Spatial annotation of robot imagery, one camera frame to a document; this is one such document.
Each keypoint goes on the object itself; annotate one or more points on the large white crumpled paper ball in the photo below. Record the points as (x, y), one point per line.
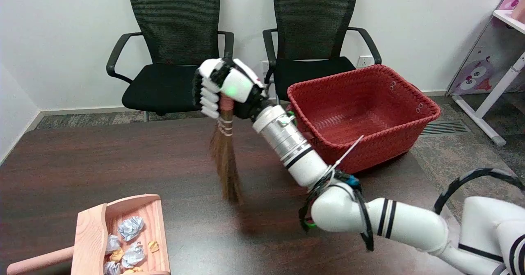
(131, 228)

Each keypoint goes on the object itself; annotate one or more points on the brown straw hand broom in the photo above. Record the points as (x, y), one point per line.
(228, 160)

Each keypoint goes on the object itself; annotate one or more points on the red woven basket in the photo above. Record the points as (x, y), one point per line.
(369, 103)

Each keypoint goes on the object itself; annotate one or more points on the light wooden dustpan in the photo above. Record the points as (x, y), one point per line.
(88, 234)

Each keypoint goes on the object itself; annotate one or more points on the pink cylinder toy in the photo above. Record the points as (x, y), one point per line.
(519, 9)

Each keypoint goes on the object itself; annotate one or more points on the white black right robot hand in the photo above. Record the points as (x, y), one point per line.
(238, 87)

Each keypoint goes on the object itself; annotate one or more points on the black mesh office chair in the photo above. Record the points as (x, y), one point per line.
(313, 25)
(172, 82)

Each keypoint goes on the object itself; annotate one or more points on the white wall socket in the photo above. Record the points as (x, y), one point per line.
(265, 67)
(364, 61)

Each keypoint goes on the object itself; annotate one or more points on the yellow crumpled paper scrap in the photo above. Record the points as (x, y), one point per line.
(153, 246)
(117, 255)
(132, 270)

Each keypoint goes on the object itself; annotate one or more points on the white zip tie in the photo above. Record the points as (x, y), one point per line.
(348, 151)

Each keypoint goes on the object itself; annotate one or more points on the white desk frame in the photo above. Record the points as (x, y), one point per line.
(490, 103)

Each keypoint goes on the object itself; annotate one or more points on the metal floor vent grille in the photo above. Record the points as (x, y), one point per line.
(443, 128)

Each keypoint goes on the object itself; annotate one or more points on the pink cartoon owl panel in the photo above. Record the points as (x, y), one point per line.
(475, 74)

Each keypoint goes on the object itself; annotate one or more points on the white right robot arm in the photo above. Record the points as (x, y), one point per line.
(296, 144)

